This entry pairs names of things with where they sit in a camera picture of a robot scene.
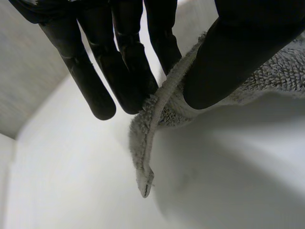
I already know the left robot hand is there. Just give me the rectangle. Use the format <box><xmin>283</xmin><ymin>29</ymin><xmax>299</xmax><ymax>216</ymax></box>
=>
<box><xmin>8</xmin><ymin>0</ymin><xmax>305</xmax><ymax>121</ymax></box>

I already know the grey towel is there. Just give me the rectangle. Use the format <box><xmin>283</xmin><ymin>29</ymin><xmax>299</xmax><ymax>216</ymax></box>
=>
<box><xmin>128</xmin><ymin>30</ymin><xmax>305</xmax><ymax>198</ymax></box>

